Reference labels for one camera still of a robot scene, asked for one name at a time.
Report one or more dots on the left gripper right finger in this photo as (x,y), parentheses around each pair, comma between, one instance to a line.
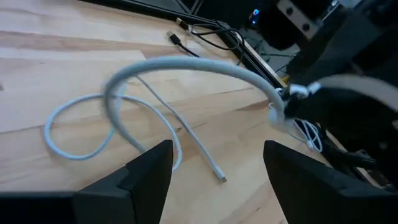
(326,202)

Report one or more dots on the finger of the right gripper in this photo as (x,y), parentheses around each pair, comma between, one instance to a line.
(357,124)
(357,46)

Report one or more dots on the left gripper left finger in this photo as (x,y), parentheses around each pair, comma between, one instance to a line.
(109,202)

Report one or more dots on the black aluminium table frame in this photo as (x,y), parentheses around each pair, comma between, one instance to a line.
(149,7)

